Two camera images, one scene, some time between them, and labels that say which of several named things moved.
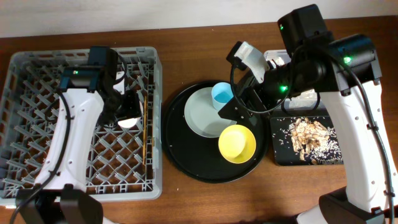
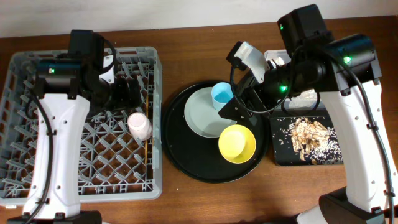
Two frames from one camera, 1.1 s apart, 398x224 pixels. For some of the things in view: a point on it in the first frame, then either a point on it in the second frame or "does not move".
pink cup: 130,122 to 139,126
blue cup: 221,93 does not move
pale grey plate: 202,116 does not move
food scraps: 314,142 does not move
